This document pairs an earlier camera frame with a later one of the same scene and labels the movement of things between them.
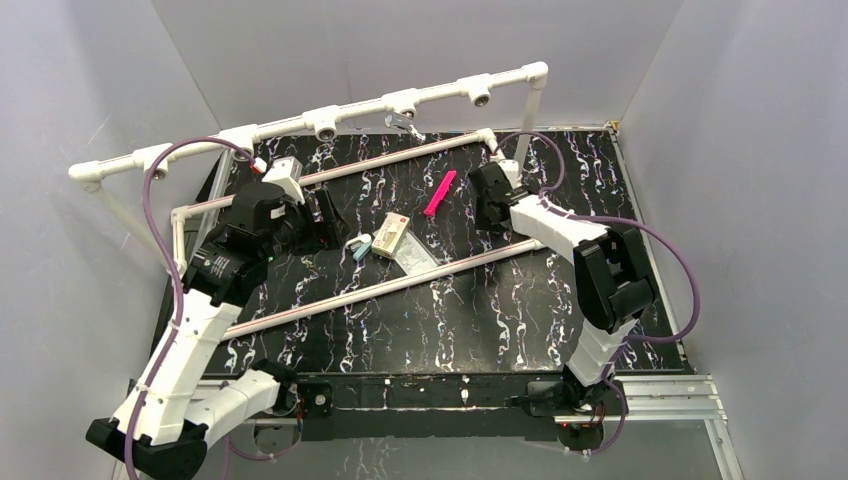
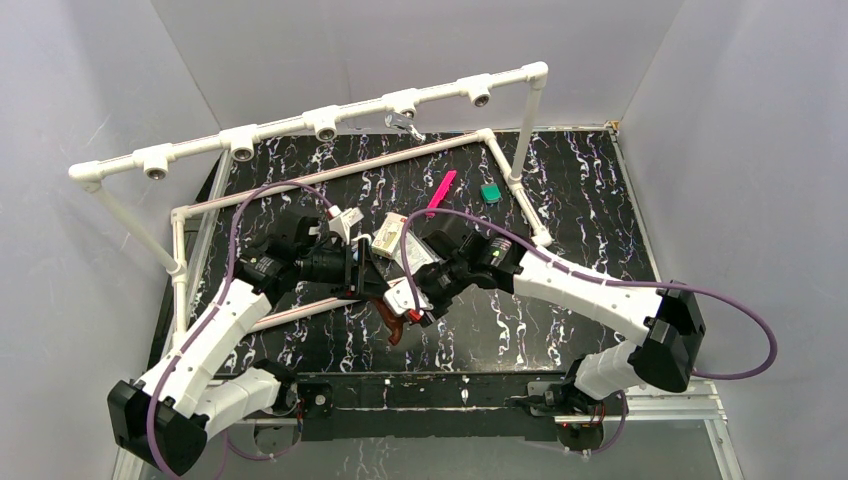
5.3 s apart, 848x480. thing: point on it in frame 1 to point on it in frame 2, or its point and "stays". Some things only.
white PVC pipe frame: (156, 159) stays
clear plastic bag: (413, 257) stays
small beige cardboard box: (392, 231) stays
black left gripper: (321, 216) to (361, 266)
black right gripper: (479, 209) to (438, 308)
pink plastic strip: (430, 209) stays
